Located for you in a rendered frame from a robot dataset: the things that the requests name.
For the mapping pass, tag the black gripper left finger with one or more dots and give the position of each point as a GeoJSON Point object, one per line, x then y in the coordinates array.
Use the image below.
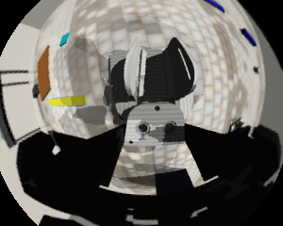
{"type": "Point", "coordinates": [99, 154]}

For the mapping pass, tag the blue rectangular bar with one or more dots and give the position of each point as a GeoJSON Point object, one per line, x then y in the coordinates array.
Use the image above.
{"type": "Point", "coordinates": [248, 36]}
{"type": "Point", "coordinates": [212, 2]}

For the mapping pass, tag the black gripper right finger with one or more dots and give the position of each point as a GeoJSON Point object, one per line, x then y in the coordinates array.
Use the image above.
{"type": "Point", "coordinates": [210, 149]}

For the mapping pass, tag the orange-brown flat plate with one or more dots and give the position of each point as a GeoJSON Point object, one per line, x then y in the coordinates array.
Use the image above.
{"type": "Point", "coordinates": [44, 82]}

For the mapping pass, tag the small cyan block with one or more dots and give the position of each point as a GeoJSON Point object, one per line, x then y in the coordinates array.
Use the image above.
{"type": "Point", "coordinates": [64, 39]}

